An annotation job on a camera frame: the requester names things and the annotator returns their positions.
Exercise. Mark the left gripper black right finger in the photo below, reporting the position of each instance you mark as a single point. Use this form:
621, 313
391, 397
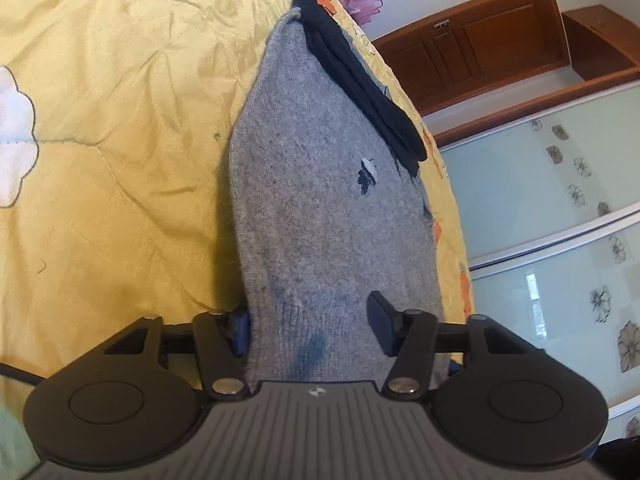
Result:
409, 337

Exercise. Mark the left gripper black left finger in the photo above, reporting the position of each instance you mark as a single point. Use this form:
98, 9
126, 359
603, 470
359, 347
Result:
221, 373

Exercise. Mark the grey navy knit sweater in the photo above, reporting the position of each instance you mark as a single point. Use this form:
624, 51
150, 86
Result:
328, 207

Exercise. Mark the glass sliding wardrobe door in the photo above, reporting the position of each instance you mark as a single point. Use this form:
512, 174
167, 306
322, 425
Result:
549, 207

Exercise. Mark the yellow floral bed quilt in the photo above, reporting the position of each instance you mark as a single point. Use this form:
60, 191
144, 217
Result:
116, 117

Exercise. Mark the brown wooden door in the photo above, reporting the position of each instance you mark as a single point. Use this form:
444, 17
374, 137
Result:
488, 44

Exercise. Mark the pink plastic bag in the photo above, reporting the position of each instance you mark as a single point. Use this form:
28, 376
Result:
362, 11

